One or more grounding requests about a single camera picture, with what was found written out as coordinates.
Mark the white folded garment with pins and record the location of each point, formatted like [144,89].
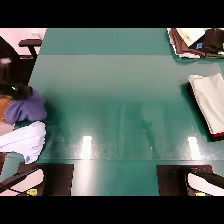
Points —
[211,100]

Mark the purple garment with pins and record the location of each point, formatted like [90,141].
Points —
[26,107]

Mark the red garment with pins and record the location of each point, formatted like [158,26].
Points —
[218,135]

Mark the cream garment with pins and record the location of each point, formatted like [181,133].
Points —
[191,34]

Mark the brown garment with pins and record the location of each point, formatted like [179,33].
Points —
[181,45]

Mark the black garment with blue label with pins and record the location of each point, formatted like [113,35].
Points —
[213,41]

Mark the white garment with faint print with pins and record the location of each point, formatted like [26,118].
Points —
[23,140]

